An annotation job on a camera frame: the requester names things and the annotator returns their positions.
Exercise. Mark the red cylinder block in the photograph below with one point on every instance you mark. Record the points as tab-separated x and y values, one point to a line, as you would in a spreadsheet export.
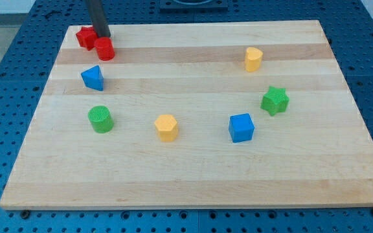
104	48

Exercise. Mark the green star block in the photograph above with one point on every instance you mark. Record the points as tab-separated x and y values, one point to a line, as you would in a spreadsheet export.
275	101

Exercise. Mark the red star block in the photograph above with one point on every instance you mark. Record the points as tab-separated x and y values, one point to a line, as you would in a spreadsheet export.
86	37

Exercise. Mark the yellow hexagon block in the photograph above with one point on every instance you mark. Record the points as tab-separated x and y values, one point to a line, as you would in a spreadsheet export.
166	127

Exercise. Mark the blue cube block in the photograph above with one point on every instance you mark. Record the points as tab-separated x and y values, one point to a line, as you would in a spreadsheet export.
241	127

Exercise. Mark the light wooden board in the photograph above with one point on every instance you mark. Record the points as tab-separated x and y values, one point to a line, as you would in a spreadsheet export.
317	154

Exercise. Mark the green cylinder block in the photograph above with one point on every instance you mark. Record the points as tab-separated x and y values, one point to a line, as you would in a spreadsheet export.
100	119

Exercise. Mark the yellow heart block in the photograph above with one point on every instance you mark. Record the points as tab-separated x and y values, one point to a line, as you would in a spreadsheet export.
253	59

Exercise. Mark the blue triangle block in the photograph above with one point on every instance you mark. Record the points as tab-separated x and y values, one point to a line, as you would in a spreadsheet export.
93	78

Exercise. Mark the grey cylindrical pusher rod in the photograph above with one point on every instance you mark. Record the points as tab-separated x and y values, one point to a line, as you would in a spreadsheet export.
98	17

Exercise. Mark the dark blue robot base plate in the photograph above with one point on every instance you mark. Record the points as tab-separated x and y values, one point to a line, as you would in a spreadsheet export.
170	5

